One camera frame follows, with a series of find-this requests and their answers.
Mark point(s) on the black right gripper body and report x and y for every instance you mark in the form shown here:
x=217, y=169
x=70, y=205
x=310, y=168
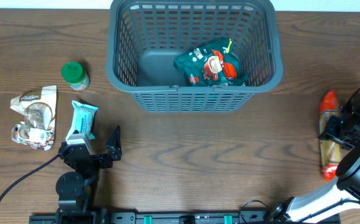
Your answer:
x=342, y=134

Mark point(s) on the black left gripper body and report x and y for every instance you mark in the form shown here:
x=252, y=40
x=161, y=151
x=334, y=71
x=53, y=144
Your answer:
x=100, y=162

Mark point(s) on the teal toilet wipes pack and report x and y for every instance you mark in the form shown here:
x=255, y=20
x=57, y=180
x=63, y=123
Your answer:
x=83, y=117

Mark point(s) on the green lid seasoning jar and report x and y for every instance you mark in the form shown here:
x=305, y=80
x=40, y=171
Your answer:
x=74, y=74

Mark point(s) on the grey plastic basket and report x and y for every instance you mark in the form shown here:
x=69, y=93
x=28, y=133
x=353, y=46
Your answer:
x=145, y=37

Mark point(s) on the green coffee bag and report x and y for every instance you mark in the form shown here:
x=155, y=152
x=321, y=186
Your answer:
x=212, y=64

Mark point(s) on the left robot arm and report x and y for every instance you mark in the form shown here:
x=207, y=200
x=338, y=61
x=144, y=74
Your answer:
x=77, y=189

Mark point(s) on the beige brown snack bag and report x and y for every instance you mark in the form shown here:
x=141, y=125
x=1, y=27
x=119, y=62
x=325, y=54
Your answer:
x=38, y=107

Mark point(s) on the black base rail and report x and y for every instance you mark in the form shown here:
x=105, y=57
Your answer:
x=251, y=216

